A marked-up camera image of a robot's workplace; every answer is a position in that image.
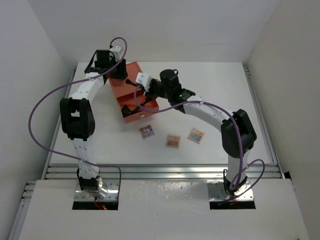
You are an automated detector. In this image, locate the brown quad eyeshadow palette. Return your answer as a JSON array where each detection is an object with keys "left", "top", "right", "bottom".
[{"left": 165, "top": 134, "right": 181, "bottom": 149}]

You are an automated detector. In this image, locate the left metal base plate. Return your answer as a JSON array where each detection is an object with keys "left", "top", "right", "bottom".
[{"left": 74, "top": 179, "right": 119, "bottom": 202}]

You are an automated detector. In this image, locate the colourful eyeshadow palette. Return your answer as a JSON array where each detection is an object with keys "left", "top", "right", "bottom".
[{"left": 187, "top": 127, "right": 205, "bottom": 144}]

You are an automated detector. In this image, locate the metal base plate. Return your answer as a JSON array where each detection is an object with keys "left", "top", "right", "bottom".
[
  {"left": 208, "top": 180, "right": 255, "bottom": 201},
  {"left": 74, "top": 179, "right": 119, "bottom": 202}
]

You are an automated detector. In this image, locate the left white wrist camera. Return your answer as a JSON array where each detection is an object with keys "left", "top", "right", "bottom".
[{"left": 109, "top": 45, "right": 124, "bottom": 61}]

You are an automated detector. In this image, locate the small black makeup brush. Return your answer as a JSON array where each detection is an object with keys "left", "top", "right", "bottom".
[{"left": 131, "top": 98, "right": 151, "bottom": 114}]

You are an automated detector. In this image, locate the aluminium rail frame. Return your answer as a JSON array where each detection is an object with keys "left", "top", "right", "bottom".
[{"left": 8, "top": 66, "right": 284, "bottom": 240}]

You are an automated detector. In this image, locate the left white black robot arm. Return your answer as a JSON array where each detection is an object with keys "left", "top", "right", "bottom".
[{"left": 59, "top": 46, "right": 128, "bottom": 200}]

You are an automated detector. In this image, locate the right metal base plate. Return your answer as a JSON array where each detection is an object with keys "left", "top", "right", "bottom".
[{"left": 208, "top": 180, "right": 255, "bottom": 201}]

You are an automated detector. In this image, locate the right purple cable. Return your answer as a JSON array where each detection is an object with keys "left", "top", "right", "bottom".
[{"left": 133, "top": 87, "right": 265, "bottom": 202}]

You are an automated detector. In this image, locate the purple cable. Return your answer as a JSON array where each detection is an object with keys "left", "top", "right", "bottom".
[
  {"left": 133, "top": 87, "right": 265, "bottom": 202},
  {"left": 28, "top": 37, "right": 128, "bottom": 201}
]

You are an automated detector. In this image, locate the thin black makeup brush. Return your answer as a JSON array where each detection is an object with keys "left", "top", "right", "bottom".
[{"left": 125, "top": 79, "right": 138, "bottom": 87}]

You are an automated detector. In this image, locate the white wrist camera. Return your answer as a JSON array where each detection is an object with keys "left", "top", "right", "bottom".
[
  {"left": 109, "top": 45, "right": 124, "bottom": 61},
  {"left": 135, "top": 72, "right": 153, "bottom": 92}
]

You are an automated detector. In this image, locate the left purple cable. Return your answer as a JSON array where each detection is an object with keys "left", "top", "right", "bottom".
[{"left": 28, "top": 37, "right": 128, "bottom": 201}]

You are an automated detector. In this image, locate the orange drawer box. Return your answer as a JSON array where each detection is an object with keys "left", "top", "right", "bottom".
[{"left": 109, "top": 61, "right": 159, "bottom": 124}]

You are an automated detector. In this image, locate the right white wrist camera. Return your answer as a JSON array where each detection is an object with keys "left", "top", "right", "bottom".
[{"left": 135, "top": 72, "right": 153, "bottom": 92}]

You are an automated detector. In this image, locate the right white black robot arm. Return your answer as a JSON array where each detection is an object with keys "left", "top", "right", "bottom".
[{"left": 135, "top": 69, "right": 257, "bottom": 196}]

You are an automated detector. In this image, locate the round-pan eyeshadow palette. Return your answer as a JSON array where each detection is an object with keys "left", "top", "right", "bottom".
[{"left": 139, "top": 125, "right": 155, "bottom": 140}]

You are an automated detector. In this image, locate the white front cover panel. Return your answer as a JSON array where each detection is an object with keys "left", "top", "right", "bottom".
[{"left": 19, "top": 179, "right": 309, "bottom": 240}]

